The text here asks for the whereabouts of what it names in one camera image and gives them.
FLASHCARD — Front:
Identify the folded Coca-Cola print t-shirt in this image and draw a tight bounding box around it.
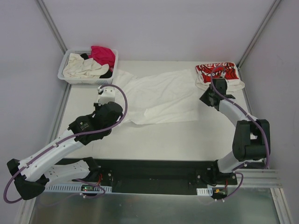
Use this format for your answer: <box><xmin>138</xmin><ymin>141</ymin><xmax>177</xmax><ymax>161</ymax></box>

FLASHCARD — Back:
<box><xmin>195</xmin><ymin>62</ymin><xmax>245</xmax><ymax>92</ymax></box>

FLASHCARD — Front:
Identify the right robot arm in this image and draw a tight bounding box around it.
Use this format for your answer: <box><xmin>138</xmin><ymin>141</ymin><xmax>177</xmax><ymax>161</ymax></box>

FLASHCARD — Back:
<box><xmin>200</xmin><ymin>78</ymin><xmax>271</xmax><ymax>184</ymax></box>

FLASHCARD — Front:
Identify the black garment in basket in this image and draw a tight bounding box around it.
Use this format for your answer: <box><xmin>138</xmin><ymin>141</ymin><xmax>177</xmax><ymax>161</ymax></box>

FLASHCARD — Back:
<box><xmin>78</xmin><ymin>53</ymin><xmax>112</xmax><ymax>79</ymax></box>

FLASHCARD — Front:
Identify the white cable duct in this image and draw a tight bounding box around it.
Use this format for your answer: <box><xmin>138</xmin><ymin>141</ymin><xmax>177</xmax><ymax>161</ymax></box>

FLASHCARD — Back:
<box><xmin>45</xmin><ymin>183</ymin><xmax>112</xmax><ymax>194</ymax></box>
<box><xmin>196</xmin><ymin>188</ymin><xmax>213</xmax><ymax>196</ymax></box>

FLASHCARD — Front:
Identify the plain white t-shirt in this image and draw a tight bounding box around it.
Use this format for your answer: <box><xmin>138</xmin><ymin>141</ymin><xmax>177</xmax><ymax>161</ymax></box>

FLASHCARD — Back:
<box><xmin>113</xmin><ymin>69</ymin><xmax>199</xmax><ymax>125</ymax></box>

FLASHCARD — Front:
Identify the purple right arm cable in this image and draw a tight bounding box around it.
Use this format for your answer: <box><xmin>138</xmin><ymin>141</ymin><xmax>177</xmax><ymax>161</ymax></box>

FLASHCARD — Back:
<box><xmin>210</xmin><ymin>66</ymin><xmax>271</xmax><ymax>206</ymax></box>

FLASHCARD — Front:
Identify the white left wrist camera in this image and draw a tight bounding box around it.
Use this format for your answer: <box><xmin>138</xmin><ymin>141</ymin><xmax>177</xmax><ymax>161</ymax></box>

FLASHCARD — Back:
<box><xmin>97</xmin><ymin>86</ymin><xmax>115</xmax><ymax>106</ymax></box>

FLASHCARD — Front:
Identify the aluminium extrusion rail right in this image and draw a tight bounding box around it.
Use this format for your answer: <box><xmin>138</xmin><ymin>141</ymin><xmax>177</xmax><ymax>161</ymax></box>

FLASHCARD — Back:
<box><xmin>236</xmin><ymin>169</ymin><xmax>283</xmax><ymax>188</ymax></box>

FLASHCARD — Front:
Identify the cream shirt in basket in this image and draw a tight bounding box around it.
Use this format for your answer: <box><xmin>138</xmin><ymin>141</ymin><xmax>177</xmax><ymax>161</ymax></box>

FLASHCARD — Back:
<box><xmin>62</xmin><ymin>53</ymin><xmax>110</xmax><ymax>78</ymax></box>

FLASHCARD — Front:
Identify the pink garment in basket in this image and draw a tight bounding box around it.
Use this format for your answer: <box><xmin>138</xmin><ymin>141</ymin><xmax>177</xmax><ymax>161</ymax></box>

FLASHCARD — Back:
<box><xmin>89</xmin><ymin>46</ymin><xmax>116</xmax><ymax>71</ymax></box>

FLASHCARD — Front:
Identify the left white cable duct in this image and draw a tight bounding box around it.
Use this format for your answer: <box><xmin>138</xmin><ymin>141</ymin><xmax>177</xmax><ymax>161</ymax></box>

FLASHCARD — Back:
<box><xmin>45</xmin><ymin>183</ymin><xmax>112</xmax><ymax>194</ymax></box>

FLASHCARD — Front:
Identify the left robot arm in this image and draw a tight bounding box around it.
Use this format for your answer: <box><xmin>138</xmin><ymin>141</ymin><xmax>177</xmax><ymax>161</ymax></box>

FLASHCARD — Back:
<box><xmin>3</xmin><ymin>102</ymin><xmax>128</xmax><ymax>203</ymax></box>

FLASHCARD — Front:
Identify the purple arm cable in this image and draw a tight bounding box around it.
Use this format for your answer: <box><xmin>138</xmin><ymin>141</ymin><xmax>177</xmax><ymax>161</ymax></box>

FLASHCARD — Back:
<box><xmin>4</xmin><ymin>84</ymin><xmax>128</xmax><ymax>203</ymax></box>
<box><xmin>210</xmin><ymin>66</ymin><xmax>271</xmax><ymax>206</ymax></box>

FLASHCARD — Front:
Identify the aluminium frame post left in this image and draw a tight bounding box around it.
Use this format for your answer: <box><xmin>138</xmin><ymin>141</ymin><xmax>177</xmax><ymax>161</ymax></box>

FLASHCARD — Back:
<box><xmin>35</xmin><ymin>0</ymin><xmax>67</xmax><ymax>53</ymax></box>

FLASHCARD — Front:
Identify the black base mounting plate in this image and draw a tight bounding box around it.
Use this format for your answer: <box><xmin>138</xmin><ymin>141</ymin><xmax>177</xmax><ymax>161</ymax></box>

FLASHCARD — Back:
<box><xmin>56</xmin><ymin>157</ymin><xmax>238</xmax><ymax>196</ymax></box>

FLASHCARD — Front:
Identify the right white cable duct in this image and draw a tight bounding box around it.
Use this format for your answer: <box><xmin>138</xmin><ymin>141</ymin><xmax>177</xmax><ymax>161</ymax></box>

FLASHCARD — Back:
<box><xmin>196</xmin><ymin>188</ymin><xmax>213</xmax><ymax>196</ymax></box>

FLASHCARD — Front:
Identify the aluminium frame post right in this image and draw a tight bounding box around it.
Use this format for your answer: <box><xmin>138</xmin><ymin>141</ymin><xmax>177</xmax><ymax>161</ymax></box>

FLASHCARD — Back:
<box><xmin>237</xmin><ymin>0</ymin><xmax>282</xmax><ymax>69</ymax></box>

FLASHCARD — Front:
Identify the aluminium frame post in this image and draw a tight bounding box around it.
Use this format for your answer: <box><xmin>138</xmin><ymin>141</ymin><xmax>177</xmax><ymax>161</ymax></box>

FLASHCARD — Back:
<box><xmin>237</xmin><ymin>0</ymin><xmax>282</xmax><ymax>69</ymax></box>
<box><xmin>35</xmin><ymin>0</ymin><xmax>67</xmax><ymax>53</ymax></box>

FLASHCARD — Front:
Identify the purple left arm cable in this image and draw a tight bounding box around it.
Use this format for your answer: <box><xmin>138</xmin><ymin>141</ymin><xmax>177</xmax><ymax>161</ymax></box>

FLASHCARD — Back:
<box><xmin>4</xmin><ymin>84</ymin><xmax>128</xmax><ymax>203</ymax></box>

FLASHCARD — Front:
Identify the white plastic laundry basket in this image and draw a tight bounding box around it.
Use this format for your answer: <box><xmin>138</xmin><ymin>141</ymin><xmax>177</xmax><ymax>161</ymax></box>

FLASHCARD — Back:
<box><xmin>57</xmin><ymin>48</ymin><xmax>118</xmax><ymax>85</ymax></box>

